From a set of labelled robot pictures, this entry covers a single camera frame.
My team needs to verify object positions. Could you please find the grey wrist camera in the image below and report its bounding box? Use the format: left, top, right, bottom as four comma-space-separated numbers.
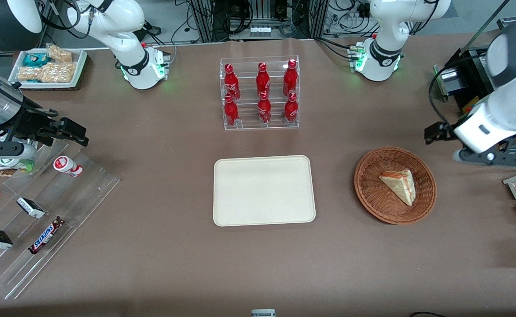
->
453, 149, 516, 167
0, 142, 37, 169

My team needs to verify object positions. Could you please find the cream plastic tray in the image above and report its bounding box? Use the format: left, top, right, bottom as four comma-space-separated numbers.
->
213, 155, 316, 227

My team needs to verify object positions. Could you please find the Snickers chocolate bar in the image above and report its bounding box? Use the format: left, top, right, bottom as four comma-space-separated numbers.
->
28, 217, 65, 254

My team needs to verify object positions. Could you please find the red cola bottle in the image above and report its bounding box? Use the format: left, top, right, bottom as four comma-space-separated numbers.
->
284, 92, 299, 124
283, 59, 299, 96
224, 63, 241, 101
256, 62, 271, 95
224, 94, 240, 127
257, 91, 272, 125

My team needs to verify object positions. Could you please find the dark diagonal metal rod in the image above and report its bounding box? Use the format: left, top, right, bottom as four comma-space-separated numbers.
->
459, 0, 510, 56

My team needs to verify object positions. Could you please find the aluminium equipment rack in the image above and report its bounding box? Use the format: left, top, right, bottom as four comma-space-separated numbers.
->
187, 0, 329, 43

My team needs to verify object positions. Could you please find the clear acrylic bottle rack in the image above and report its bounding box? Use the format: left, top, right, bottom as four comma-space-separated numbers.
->
219, 55, 300, 131

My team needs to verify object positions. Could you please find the clear acrylic stepped display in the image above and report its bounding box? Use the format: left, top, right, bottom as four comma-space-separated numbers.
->
0, 140, 121, 301

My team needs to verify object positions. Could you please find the small puffed snack bag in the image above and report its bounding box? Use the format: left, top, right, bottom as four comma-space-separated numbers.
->
47, 44, 73, 63

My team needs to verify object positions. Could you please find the white rectangular snack tray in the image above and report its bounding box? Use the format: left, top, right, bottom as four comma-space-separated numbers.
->
8, 48, 88, 89

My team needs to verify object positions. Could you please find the triangle sandwich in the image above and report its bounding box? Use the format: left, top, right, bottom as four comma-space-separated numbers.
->
379, 170, 416, 206

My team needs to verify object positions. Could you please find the green capped drink bottle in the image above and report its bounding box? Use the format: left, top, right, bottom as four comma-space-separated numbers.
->
0, 156, 36, 177

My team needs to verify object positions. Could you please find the white red yogurt bottle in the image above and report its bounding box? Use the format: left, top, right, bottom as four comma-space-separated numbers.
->
53, 155, 83, 177

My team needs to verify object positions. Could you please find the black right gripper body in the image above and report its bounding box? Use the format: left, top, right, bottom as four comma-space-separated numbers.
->
9, 110, 65, 147

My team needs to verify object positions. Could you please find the black food warmer machine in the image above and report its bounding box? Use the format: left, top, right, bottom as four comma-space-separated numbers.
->
433, 44, 498, 116

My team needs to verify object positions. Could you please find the dark board under tray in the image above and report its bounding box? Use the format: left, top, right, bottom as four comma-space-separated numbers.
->
20, 55, 93, 92

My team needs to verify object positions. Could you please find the brown wicker basket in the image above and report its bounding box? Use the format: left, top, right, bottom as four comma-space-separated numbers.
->
354, 147, 437, 225

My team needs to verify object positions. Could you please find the teal snack packet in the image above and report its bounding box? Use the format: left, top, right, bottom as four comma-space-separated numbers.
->
23, 53, 51, 67

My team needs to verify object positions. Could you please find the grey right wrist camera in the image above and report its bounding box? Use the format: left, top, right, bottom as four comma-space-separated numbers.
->
0, 142, 37, 169

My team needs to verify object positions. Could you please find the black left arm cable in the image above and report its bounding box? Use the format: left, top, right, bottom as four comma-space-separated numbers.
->
429, 73, 450, 128

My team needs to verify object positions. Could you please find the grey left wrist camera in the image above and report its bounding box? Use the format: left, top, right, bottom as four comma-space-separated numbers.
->
453, 149, 516, 167

